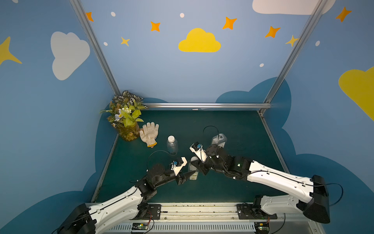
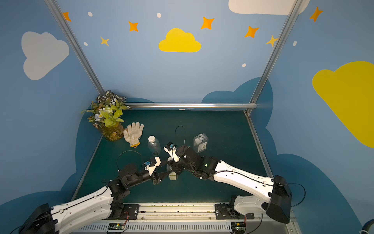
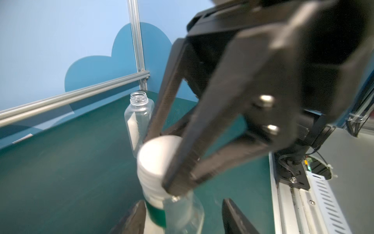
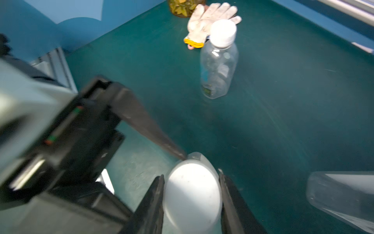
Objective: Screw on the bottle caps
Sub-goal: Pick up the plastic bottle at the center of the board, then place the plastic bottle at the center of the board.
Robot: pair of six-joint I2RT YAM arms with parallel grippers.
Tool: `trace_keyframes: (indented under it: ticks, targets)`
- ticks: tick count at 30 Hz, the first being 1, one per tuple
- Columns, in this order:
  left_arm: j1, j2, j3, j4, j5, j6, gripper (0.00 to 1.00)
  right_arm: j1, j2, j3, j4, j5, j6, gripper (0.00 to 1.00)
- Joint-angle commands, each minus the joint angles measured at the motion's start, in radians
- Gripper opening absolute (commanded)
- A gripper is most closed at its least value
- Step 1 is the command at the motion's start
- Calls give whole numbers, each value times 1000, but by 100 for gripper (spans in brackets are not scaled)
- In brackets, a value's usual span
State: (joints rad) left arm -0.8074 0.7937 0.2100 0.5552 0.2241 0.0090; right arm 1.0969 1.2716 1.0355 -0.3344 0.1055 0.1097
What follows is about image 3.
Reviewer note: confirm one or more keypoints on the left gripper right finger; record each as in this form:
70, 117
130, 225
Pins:
234, 221

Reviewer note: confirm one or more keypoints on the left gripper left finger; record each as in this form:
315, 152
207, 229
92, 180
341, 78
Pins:
133, 222

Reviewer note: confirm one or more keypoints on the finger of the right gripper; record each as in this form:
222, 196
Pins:
182, 64

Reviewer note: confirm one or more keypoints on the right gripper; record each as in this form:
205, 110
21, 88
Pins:
261, 63

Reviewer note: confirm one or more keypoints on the square clear plastic bottle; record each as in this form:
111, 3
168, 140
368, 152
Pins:
137, 117

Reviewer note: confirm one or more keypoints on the white bottle cap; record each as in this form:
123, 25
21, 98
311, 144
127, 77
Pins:
153, 160

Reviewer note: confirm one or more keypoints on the tall clear labelled bottle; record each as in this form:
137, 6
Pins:
174, 215

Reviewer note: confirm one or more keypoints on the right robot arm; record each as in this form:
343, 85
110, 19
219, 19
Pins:
318, 137

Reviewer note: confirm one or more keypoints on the right circuit board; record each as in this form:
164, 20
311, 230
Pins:
318, 167

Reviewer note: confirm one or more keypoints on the right aluminium frame post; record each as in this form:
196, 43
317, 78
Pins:
134, 18

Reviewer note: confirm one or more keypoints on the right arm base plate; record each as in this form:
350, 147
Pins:
290, 171

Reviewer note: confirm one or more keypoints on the aluminium back rail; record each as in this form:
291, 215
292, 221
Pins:
26, 111

